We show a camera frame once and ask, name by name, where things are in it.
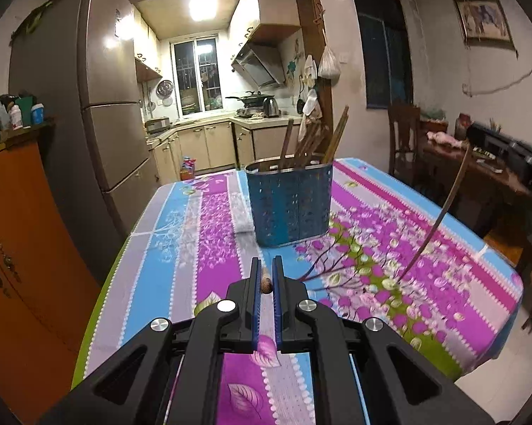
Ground kitchen base cabinets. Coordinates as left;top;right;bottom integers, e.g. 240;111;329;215
147;114;301;184

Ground kitchen window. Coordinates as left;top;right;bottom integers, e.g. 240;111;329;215
170;36;223;118

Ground dark wooden side table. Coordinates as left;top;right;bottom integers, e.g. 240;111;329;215
417;138;532;238

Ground pink cloth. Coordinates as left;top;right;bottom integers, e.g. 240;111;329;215
426;131;465;149

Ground floral striped tablecloth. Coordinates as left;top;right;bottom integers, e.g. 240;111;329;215
70;156;526;425

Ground wooden dining chair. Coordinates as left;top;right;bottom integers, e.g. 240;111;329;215
388;101;421;186

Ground orange wooden cabinet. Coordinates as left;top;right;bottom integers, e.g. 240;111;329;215
0;126;100;424

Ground framed elephant picture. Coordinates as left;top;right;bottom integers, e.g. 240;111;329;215
453;0;515;50

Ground dark blue window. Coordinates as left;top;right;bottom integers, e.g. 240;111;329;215
354;0;414;109

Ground blue perforated utensil holder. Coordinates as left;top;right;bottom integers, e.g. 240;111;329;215
245;154;333;248

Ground white plastic bag hanging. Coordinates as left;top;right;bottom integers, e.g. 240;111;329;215
318;45;341;81

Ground electric kettle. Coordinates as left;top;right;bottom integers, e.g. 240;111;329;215
263;96;280;118

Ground range hood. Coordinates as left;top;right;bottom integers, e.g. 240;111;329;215
231;43;286;89

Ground black wok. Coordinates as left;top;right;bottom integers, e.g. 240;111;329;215
227;91;273;108

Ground blue lidded jar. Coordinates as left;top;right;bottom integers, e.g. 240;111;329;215
31;104;44;126

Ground white medicine bottle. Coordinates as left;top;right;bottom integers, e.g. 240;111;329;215
10;104;24;130

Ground green box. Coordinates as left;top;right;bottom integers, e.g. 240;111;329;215
15;95;35;127

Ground grey three-door refrigerator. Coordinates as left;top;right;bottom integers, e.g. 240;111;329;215
8;0;159;282

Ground ceiling light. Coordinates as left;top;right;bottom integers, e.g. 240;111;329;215
188;0;219;22

